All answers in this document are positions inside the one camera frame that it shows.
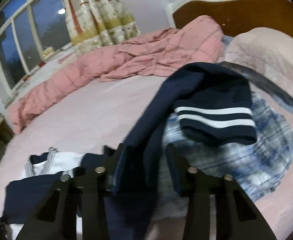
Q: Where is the white navy varsity jacket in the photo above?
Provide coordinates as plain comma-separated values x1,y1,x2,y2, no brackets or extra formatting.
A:
1,63,257,239

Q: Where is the blue plaid folded garment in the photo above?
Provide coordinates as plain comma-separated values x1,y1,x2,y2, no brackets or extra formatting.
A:
148,90,293,222

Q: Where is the pink bed sheet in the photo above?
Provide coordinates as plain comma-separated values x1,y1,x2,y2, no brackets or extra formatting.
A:
0,76,293,239

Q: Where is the pink pillow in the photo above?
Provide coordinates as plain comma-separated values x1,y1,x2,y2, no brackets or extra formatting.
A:
219,27,293,98

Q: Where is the white framed window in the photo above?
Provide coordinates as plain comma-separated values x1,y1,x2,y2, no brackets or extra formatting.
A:
0,0,71,92

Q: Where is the pink plaid quilt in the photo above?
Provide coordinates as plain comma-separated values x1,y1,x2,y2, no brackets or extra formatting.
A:
9,16,224,134

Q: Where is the tree pattern curtain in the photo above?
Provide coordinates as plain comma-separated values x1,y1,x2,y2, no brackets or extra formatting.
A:
62,0,141,56

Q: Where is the white wooden headboard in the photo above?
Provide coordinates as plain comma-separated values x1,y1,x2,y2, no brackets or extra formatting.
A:
166,0,293,38

